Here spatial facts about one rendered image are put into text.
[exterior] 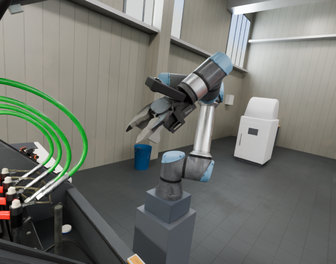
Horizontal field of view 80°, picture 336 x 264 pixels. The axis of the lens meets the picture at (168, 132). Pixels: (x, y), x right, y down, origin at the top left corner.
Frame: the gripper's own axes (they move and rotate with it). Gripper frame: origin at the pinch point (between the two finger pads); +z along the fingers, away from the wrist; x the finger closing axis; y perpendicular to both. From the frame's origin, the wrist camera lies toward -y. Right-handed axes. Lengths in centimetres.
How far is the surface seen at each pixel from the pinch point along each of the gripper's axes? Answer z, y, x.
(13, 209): 35.0, -4.7, 1.8
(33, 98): 75, 30, 256
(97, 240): 34.1, 25.3, 1.2
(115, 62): -47, 74, 309
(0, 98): 19.0, -23.5, 15.8
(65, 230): 47, 26, 17
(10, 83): 12.7, -25.6, 9.4
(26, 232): 43.1, 5.9, 5.6
